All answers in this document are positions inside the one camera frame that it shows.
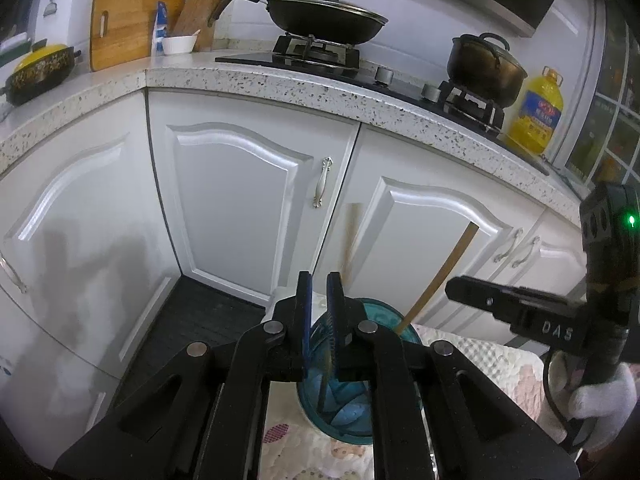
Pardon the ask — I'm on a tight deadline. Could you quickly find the silver cabinet handle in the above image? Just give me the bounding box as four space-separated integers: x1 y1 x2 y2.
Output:
494 228 524 264
0 255 29 295
312 156 334 209
512 236 542 269

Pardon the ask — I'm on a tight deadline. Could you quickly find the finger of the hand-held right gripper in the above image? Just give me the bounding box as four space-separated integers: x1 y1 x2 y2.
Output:
445 276 583 328

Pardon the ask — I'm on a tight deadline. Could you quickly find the patchwork quilted mat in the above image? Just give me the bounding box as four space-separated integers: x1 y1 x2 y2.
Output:
260 287 640 480

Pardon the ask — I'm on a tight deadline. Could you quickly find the black gas stove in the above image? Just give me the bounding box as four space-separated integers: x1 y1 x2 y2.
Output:
215 32 507 134

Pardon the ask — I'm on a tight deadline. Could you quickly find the yellow oil bottle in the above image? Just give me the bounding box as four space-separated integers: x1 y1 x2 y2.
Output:
507 66 565 156

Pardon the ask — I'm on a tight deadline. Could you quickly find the grid pane window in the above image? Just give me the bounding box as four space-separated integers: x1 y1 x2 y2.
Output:
565 0 640 196

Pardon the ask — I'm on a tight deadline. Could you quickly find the black lidded pot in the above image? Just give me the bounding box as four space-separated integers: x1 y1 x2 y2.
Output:
446 32 529 109

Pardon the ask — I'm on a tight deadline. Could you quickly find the yellow black casserole pot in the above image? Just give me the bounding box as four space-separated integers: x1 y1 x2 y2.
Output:
0 42 82 107

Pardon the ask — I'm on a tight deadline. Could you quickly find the black wok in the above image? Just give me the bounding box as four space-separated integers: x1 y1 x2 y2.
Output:
196 0 390 46

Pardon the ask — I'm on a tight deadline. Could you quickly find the wooden chopstick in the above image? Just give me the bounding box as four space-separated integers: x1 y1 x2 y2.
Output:
397 222 479 336

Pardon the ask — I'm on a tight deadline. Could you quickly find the blue white packet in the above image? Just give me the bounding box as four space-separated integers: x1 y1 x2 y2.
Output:
151 1 171 57

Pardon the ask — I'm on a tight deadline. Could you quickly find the white cabinet door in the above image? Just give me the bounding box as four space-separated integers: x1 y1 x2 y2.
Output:
315 126 547 332
146 90 362 307
0 132 177 378
500 209 592 302

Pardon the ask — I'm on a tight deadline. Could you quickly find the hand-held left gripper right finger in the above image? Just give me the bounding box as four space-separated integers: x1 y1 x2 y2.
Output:
326 271 582 480

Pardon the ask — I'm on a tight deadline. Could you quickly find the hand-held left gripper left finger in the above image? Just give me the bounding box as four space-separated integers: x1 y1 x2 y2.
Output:
52 270 314 480

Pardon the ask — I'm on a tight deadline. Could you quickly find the glass wok lid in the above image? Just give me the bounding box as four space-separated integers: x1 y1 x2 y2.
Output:
266 0 389 25

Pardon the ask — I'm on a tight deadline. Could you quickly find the white bowl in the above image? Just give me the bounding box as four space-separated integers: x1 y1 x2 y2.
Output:
162 34 197 55

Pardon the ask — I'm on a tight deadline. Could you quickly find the wooden knife block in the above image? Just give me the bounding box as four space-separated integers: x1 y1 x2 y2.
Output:
171 0 231 52

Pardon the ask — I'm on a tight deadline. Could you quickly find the speckled stone countertop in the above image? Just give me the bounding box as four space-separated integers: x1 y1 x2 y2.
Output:
0 52 596 226

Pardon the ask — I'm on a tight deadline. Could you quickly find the wooden cutting board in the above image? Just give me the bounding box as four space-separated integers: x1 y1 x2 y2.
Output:
90 0 187 72

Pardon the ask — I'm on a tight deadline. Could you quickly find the person's right hand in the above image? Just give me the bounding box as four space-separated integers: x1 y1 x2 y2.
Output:
569 362 640 457

